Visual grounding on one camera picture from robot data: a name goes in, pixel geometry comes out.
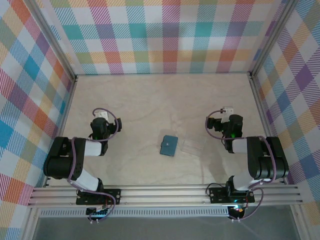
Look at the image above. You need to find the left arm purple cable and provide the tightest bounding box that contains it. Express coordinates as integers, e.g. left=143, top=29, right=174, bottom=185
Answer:
left=67, top=107, right=120, bottom=223

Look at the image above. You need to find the teal leather card holder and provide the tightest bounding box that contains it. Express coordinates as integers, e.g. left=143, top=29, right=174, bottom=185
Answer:
left=159, top=134, right=179, bottom=158

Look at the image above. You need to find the controller board with orange part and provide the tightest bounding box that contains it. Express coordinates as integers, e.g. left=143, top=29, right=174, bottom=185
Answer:
left=228, top=205, right=247, bottom=218

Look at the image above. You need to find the black controller board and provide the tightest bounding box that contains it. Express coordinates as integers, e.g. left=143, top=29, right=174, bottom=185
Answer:
left=86, top=206, right=111, bottom=217

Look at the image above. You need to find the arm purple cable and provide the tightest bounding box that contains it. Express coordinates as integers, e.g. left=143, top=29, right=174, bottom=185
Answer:
left=205, top=107, right=278, bottom=222
left=67, top=107, right=120, bottom=223

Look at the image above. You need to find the long aluminium base rail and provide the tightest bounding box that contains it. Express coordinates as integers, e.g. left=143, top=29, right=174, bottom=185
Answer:
left=27, top=184, right=303, bottom=207

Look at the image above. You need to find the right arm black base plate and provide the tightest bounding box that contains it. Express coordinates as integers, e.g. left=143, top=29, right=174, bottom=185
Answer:
left=208, top=186, right=256, bottom=204

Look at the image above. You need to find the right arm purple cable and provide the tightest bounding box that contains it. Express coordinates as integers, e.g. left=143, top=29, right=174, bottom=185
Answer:
left=205, top=107, right=278, bottom=222

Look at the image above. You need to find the aluminium table side rail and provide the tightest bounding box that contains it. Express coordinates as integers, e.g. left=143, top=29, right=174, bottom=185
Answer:
left=248, top=72, right=288, bottom=186
left=42, top=74, right=79, bottom=188

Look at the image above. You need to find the aluminium frame post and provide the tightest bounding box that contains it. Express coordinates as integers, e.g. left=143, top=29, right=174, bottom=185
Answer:
left=23, top=0, right=78, bottom=83
left=248, top=0, right=301, bottom=78

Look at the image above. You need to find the slotted grey cable duct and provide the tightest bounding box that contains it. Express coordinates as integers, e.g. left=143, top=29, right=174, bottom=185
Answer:
left=38, top=206, right=231, bottom=218

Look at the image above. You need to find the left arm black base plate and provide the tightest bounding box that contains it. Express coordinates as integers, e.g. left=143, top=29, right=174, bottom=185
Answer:
left=75, top=188, right=122, bottom=205

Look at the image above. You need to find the clear plastic card case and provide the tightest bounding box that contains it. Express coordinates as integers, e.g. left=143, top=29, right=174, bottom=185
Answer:
left=181, top=138, right=205, bottom=155

